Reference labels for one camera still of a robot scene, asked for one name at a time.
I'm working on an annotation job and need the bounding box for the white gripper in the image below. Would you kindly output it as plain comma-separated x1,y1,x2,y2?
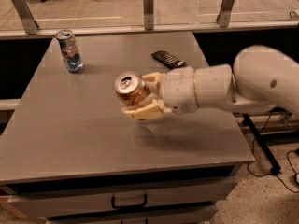
121,67,198,120

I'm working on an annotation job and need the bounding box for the orange soda can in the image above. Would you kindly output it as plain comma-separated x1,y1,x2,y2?
114,71,150,106

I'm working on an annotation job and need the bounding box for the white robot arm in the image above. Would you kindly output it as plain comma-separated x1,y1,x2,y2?
114,46,299,120

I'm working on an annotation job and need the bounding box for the blue energy drink can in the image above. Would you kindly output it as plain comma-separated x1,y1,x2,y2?
56,30,83,73

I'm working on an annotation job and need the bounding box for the black snack bar wrapper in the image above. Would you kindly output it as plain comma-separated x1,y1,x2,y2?
150,50,186,69

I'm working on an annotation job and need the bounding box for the lower grey drawer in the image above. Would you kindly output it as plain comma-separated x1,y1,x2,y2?
46,205,218,224

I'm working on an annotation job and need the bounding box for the grey drawer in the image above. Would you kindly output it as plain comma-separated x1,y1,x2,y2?
46,205,218,224
8,176,237,217

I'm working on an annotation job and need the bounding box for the black metal stand leg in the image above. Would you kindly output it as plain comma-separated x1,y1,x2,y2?
243,114,281,175

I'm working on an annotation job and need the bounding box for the upper grey drawer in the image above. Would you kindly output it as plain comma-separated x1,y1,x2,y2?
8,176,237,217

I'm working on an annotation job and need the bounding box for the black drawer handle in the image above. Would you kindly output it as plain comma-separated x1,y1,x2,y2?
110,194,148,210

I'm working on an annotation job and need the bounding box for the middle metal rail bracket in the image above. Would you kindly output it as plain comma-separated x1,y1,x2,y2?
143,0,154,30

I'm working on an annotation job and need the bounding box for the metal rail bracket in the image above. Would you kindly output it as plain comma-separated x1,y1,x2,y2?
11,0,39,35
216,0,235,28
143,0,154,30

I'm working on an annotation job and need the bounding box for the right metal rail bracket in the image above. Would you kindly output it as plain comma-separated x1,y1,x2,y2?
216,0,235,28

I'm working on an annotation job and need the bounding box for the black floor cable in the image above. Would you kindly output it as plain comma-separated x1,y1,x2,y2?
247,110,299,194

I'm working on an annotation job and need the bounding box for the left metal rail bracket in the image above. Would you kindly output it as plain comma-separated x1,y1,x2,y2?
11,0,39,35

